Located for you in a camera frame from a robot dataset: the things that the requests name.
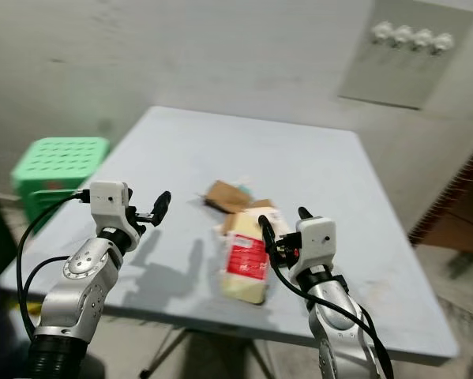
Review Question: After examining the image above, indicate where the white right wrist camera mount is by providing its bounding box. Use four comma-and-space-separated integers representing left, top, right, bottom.
290, 216, 339, 275

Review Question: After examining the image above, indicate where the grey folding table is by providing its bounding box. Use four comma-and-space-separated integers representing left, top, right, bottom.
0, 104, 463, 379

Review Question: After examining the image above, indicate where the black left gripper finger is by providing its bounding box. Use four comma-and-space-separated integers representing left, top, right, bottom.
150, 190, 173, 226

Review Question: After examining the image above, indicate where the white round knob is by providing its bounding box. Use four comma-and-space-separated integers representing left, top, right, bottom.
431, 32, 456, 55
411, 28, 435, 51
392, 24, 415, 47
371, 21, 395, 43

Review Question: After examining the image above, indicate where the green plastic stool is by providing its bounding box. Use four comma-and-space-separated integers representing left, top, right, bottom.
11, 136, 111, 235

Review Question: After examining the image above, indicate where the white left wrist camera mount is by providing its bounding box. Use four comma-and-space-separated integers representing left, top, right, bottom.
89, 180, 133, 232

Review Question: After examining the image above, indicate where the brown wooden furniture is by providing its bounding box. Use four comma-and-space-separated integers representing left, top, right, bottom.
407, 156, 473, 255

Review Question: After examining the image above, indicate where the yellow snack bag red label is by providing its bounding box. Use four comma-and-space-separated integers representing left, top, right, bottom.
219, 208, 275, 306

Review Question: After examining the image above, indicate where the brown cardboard scrap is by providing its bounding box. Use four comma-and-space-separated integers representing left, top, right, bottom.
204, 179, 271, 216

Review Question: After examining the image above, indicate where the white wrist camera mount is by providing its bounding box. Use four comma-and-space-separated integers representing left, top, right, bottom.
290, 216, 339, 275
89, 180, 133, 232

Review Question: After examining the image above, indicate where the grey wall panel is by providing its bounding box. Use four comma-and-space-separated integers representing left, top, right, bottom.
338, 0, 473, 111

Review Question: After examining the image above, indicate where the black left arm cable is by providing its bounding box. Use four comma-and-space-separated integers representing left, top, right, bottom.
16, 189, 92, 342

